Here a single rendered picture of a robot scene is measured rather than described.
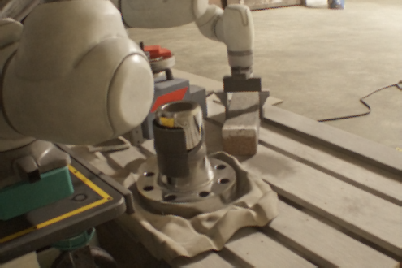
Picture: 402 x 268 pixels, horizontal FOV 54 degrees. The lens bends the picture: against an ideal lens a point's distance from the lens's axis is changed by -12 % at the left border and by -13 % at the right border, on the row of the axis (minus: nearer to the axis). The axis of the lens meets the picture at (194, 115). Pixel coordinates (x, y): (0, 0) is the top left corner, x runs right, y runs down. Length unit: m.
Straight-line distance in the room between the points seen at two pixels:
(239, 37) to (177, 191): 0.58
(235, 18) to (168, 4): 0.64
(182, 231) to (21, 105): 0.53
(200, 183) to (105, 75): 0.62
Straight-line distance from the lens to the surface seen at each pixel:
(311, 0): 6.64
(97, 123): 0.57
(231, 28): 1.45
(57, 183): 0.79
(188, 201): 1.07
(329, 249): 0.97
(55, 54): 0.58
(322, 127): 1.53
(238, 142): 1.37
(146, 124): 1.55
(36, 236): 0.80
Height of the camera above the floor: 0.74
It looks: 20 degrees down
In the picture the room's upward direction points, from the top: 5 degrees counter-clockwise
